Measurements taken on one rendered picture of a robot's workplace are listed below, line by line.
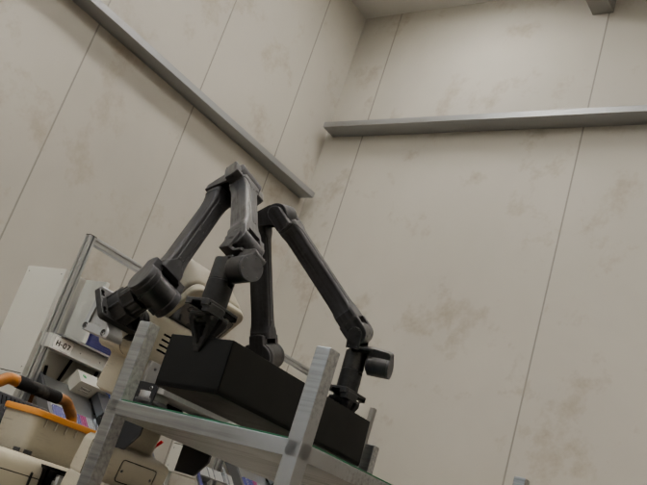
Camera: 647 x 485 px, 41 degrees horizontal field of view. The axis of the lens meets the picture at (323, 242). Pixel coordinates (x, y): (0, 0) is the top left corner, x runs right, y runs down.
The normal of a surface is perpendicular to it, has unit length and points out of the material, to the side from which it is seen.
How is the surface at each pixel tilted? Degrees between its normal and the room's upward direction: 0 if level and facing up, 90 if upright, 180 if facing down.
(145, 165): 90
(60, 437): 92
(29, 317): 90
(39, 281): 90
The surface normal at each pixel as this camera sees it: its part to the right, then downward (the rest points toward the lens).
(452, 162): -0.52, -0.44
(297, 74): 0.80, 0.04
